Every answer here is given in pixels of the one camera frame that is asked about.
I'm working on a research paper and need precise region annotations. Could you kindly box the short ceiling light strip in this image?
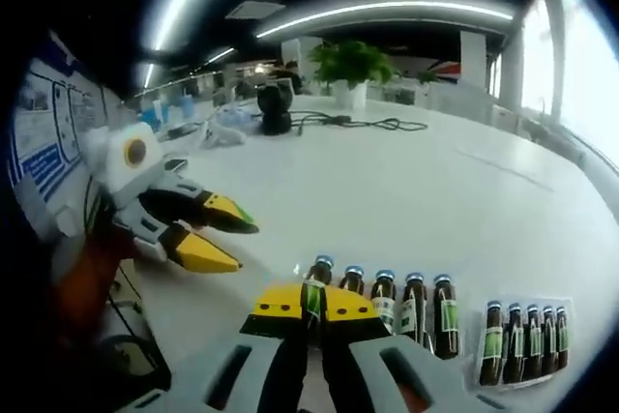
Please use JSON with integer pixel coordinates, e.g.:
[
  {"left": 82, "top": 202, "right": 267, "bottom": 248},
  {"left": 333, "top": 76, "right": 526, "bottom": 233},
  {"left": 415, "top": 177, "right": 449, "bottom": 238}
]
[{"left": 205, "top": 46, "right": 236, "bottom": 67}]

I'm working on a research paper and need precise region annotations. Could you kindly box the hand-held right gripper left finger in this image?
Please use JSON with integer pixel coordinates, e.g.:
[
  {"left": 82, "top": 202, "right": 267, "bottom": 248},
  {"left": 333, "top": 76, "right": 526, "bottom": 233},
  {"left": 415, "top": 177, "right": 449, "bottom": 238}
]
[{"left": 128, "top": 281, "right": 311, "bottom": 413}]

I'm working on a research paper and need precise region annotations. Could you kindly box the bright window with blinds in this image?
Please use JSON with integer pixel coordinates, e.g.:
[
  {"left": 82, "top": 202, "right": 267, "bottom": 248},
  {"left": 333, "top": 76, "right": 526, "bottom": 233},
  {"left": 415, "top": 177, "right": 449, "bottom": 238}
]
[{"left": 519, "top": 0, "right": 615, "bottom": 143}]

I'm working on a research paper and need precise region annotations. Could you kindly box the brown medicine bottle green label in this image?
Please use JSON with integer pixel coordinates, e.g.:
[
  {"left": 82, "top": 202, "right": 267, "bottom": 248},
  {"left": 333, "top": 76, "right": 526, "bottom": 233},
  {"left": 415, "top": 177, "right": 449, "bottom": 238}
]
[{"left": 300, "top": 253, "right": 335, "bottom": 338}]

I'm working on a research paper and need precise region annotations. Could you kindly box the red blue flag wall print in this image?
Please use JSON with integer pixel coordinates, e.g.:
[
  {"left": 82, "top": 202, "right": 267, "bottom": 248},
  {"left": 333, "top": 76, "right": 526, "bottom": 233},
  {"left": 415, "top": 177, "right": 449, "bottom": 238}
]
[{"left": 425, "top": 62, "right": 462, "bottom": 87}]

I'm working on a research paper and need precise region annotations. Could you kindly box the crumpled plastic bag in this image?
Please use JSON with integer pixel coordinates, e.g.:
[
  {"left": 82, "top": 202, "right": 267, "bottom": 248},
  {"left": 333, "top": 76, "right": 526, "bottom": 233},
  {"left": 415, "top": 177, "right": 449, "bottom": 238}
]
[{"left": 200, "top": 109, "right": 249, "bottom": 150}]

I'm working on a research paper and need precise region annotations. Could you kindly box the ceiling air vent panel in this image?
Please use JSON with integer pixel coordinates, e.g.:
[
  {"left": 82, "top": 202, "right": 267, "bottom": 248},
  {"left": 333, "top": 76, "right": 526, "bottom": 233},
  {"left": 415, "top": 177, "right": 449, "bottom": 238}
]
[{"left": 225, "top": 0, "right": 288, "bottom": 23}]

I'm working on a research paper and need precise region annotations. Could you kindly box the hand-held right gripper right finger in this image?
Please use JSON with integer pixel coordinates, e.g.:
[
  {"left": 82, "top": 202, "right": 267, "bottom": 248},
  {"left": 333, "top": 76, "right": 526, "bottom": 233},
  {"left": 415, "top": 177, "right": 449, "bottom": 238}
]
[{"left": 319, "top": 285, "right": 516, "bottom": 413}]

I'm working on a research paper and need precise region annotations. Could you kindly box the black power cable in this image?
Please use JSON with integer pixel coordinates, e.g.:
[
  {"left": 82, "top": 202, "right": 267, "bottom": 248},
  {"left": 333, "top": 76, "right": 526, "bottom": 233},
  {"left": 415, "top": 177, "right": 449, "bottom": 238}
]
[{"left": 289, "top": 111, "right": 429, "bottom": 134}]

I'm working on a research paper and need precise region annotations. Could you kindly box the person's left hand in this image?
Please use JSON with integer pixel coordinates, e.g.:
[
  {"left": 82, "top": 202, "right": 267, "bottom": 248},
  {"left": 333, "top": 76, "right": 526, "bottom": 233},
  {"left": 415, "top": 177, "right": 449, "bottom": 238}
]
[{"left": 80, "top": 230, "right": 142, "bottom": 270}]

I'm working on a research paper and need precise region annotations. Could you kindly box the grey office chair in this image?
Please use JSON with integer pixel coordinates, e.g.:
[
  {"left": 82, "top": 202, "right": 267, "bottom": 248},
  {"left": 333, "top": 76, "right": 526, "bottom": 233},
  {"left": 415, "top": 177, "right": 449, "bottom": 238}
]
[{"left": 99, "top": 281, "right": 173, "bottom": 399}]

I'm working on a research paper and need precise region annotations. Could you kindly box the white blue wall poster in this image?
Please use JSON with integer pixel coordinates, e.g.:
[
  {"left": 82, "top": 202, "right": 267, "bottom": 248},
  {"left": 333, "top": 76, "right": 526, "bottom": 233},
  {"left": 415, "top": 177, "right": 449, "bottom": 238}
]
[{"left": 9, "top": 33, "right": 115, "bottom": 204}]

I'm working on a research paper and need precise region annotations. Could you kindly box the white low cabinet row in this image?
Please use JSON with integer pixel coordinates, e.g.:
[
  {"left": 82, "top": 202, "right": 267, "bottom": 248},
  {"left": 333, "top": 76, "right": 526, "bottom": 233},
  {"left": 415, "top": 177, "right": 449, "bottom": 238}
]
[{"left": 367, "top": 78, "right": 499, "bottom": 119}]

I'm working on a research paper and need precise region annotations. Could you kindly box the green plant white pot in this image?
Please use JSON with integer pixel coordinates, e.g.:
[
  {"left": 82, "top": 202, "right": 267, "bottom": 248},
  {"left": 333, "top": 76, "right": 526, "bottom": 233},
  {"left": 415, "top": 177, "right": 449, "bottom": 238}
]
[{"left": 309, "top": 39, "right": 400, "bottom": 110}]

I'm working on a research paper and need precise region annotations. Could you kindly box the black round desk device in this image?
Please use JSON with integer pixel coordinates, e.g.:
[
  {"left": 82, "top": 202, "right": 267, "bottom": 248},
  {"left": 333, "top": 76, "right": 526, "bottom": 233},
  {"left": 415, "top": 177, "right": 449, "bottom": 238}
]
[{"left": 255, "top": 84, "right": 296, "bottom": 136}]

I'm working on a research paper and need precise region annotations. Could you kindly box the clear plastic box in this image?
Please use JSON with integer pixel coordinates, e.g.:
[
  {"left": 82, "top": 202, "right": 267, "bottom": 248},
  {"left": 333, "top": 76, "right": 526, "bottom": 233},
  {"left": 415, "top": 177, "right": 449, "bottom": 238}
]
[{"left": 289, "top": 260, "right": 577, "bottom": 393}]

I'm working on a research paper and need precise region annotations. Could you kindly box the group of brown medicine bottles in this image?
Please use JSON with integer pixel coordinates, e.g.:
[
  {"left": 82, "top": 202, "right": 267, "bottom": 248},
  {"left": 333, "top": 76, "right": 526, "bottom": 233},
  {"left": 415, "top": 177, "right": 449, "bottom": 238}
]
[{"left": 338, "top": 265, "right": 571, "bottom": 388}]

